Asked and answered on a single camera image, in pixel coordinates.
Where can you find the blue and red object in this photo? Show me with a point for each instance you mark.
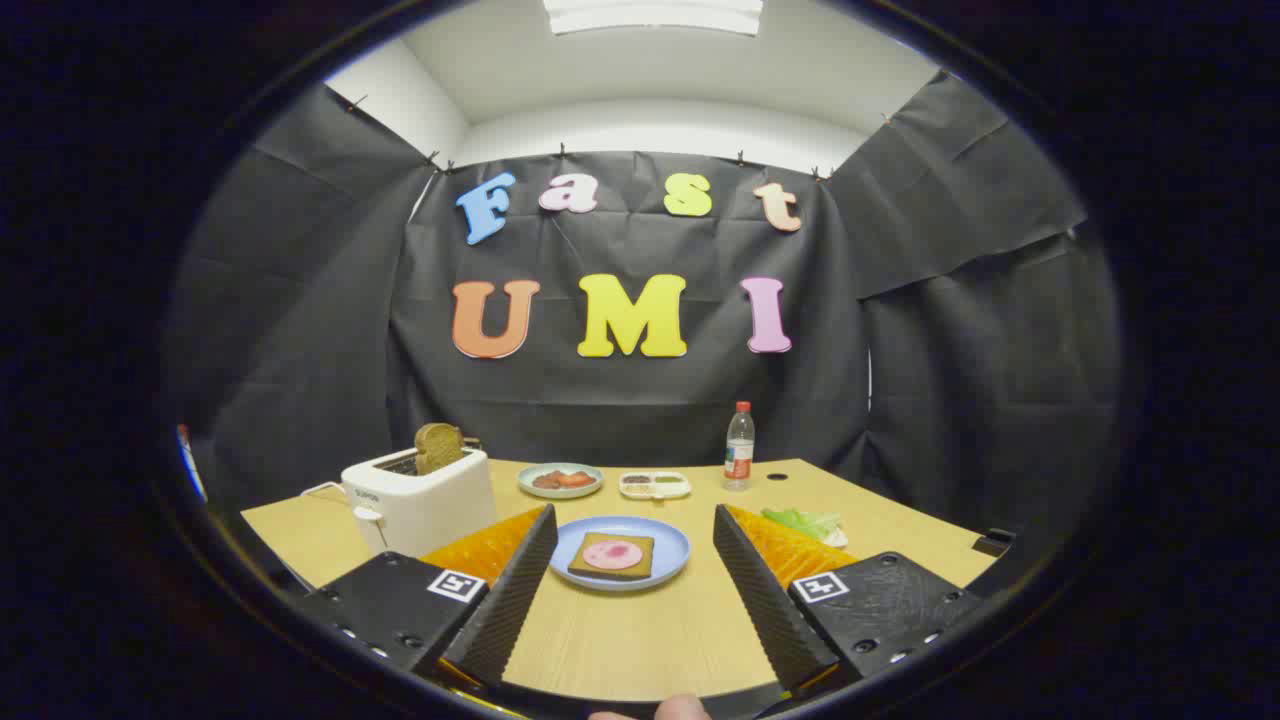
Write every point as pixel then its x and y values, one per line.
pixel 190 460

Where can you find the red tomato slice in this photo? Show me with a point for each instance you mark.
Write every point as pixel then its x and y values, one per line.
pixel 577 479

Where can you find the green lettuce leaf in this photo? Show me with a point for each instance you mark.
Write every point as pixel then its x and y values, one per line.
pixel 800 521

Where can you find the light blue plate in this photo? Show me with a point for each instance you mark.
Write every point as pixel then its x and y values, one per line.
pixel 670 545

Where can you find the small white dish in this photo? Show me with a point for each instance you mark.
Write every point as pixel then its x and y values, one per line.
pixel 838 540

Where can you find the brown toast slice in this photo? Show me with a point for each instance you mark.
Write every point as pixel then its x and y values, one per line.
pixel 438 447

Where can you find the pale green plate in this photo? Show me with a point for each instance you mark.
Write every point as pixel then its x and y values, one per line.
pixel 530 490

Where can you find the pink ham slice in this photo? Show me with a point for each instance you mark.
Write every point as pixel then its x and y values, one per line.
pixel 612 554

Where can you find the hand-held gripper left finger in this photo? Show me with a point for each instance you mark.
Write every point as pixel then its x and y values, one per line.
pixel 515 590

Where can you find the clear water bottle red cap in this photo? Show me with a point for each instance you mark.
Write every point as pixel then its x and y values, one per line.
pixel 739 455

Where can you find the black table clamp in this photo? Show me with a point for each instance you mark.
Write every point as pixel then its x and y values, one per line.
pixel 993 543

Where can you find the white toaster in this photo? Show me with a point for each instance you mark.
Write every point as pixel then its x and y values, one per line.
pixel 425 505

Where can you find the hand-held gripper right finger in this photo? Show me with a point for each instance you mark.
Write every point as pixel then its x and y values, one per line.
pixel 765 600

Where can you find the white divided condiment dish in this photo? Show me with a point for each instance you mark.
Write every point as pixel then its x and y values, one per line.
pixel 655 486

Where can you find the ceiling light panel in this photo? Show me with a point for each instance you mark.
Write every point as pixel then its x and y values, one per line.
pixel 655 15

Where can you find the brown meat piece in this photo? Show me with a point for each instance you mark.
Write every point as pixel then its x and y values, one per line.
pixel 547 482

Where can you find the black backdrop cloth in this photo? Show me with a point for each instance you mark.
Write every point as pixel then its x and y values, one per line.
pixel 620 400

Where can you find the brown bread slice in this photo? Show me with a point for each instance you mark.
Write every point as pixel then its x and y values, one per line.
pixel 590 568

